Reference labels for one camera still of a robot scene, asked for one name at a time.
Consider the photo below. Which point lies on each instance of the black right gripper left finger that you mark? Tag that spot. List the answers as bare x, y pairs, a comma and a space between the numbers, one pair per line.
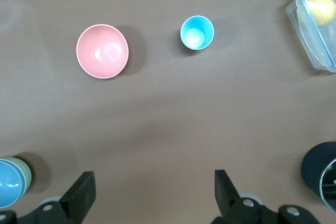
78, 195

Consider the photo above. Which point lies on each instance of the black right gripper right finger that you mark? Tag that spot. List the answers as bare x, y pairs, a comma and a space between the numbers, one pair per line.
228, 203

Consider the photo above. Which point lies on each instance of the pale green bowl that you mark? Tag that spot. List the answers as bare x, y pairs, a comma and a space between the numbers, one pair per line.
28, 179

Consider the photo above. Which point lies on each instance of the blue bowl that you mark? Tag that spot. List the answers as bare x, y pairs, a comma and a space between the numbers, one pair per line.
9, 184

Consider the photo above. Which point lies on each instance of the pink bowl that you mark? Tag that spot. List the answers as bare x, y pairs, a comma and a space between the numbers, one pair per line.
102, 51

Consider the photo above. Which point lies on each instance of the light blue cup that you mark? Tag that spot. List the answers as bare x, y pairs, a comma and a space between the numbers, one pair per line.
197, 35

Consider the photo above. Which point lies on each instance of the clear plastic lidded container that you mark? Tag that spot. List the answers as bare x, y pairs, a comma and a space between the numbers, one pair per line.
315, 48

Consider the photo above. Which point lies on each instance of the yellow lemon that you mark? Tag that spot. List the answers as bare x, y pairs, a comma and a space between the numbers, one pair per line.
321, 9

